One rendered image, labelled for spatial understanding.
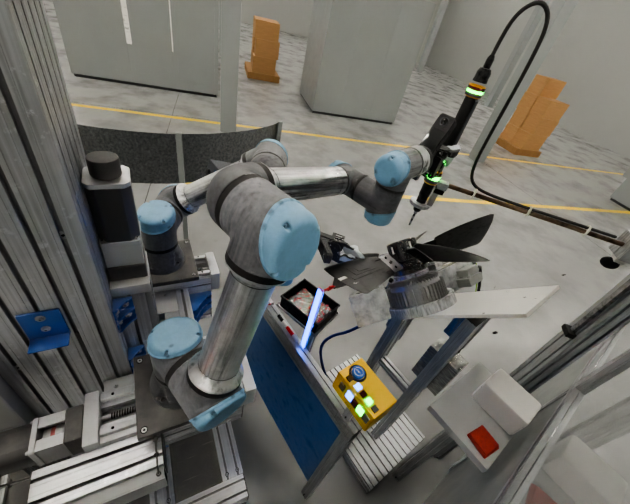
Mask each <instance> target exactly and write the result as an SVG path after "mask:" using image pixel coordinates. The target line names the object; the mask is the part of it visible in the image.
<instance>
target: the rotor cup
mask: <svg viewBox="0 0 630 504"><path fill-rule="evenodd" d="M409 241H410V243H411V246H412V247H413V246H414V245H415V244H417V241H416V238H415V237H410V238H407V239H403V240H400V242H399V241H397V242H394V243H391V244H388V245H387V246H386V247H387V250H388V253H389V255H390V256H391V257H392V258H393V259H395V260H396V261H397V262H398V263H399V264H400V265H401V266H403V268H404V269H403V270H400V271H398V272H396V273H395V274H394V275H393V276H394V277H397V276H403V275H407V274H411V273H415V272H418V271H420V270H423V269H425V268H427V267H428V264H427V262H426V263H422V262H419V260H417V259H416V258H415V257H414V256H412V255H411V254H409V253H408V252H406V251H405V250H407V248H408V247H410V245H409ZM391 247H392V248H393V251H394V254H393V253H392V250H391Z"/></svg>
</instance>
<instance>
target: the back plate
mask: <svg viewBox="0 0 630 504"><path fill-rule="evenodd" d="M559 289H560V287H559V285H555V286H542V287H529V288H516V289H504V290H491V291H478V292H466V293H455V295H456V298H457V302H456V303H455V304H454V305H453V306H451V307H449V308H447V309H445V310H443V311H440V312H438V313H435V314H431V315H428V316H424V317H419V318H527V317H528V316H530V315H531V314H532V313H533V312H534V311H535V310H536V309H537V308H538V307H540V306H541V305H542V304H543V303H544V302H545V301H546V300H547V299H549V298H550V297H551V296H552V295H553V294H554V293H555V292H556V291H557V290H559Z"/></svg>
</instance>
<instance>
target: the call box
mask: <svg viewBox="0 0 630 504"><path fill-rule="evenodd" d="M354 366H360V367H362V368H363V369H364V371H365V376H364V377H363V378H362V379H360V380H358V379H355V378H354V377H353V376H352V377H353V378H354V380H352V381H351V382H349V381H348V380H347V379H346V376H348V375H349V374H351V375H352V373H351V371H352V369H353V367H354ZM341 381H342V382H343V383H344V384H345V386H346V388H345V390H344V392H342V391H341V390H340V388H339V387H338V386H339V384H340V382H341ZM357 383H359V384H360V385H361V386H362V389H360V390H359V391H357V390H356V389H355V387H354V385H356V384H357ZM332 386H333V388H334V389H335V391H336V392H337V394H338V395H339V396H340V398H341V399H342V401H343V402H344V403H345V405H346V406H347V408H348V409H349V410H350V412H351V413H352V415H353V416H354V417H355V419H356V420H357V422H358V423H359V424H360V426H361V427H362V429H363V430H364V431H367V430H368V429H369V428H370V427H371V426H373V425H374V424H375V423H376V422H378V421H379V420H380V419H381V418H382V417H384V416H385V415H386V414H387V413H388V412H389V411H390V409H391V408H392V407H393V406H394V405H395V403H396V402H397V400H396V399H395V398H394V396H393V395H392V394H391V393H390V392H389V390H388V389H387V388H386V387H385V385H384V384H383V383H382V382H381V381H380V379H379V378H378V377H377V376H376V374H375V373H374V372H373V371H372V370H371V368H370V367H369V366H368V365H367V364H366V362H365V361H364V360H363V359H362V358H360V359H359V360H357V361H355V362H354V363H352V364H351V365H349V366H347V367H346V368H344V369H342V370H341V371H339V373H338V375H337V377H336V379H335V381H334V383H333V385H332ZM362 390H365V392H366V393H367V394H368V395H367V396H366V397H365V398H362V396H361V395H360V394H359V393H360V392H361V391H362ZM347 391H350V392H351V394H352V395H353V398H355V399H356V401H357V402H358V403H359V405H360V406H361V407H362V409H363V410H364V413H366V414H367V415H368V417H369V418H370V420H369V421H368V423H367V424H365V423H364V421H363V420H362V419H361V416H359V414H358V413H357V412H356V409H354V407H353V406H352V405H351V403H350V402H351V401H352V400H351V401H350V402H349V401H348V399H347V398H346V396H345V395H346V393H347ZM368 397H370V398H371V399H372V401H373V403H372V404H371V405H370V406H368V404H367V403H366V402H365V400H366V399H367V398H368ZM353 398H352V399H353ZM373 405H376V406H377V407H378V408H379V411H378V412H376V413H375V414H374V412H373V411H372V410H371V407H372V406H373ZM364 413H363V414H364ZM363 414H362V415H363Z"/></svg>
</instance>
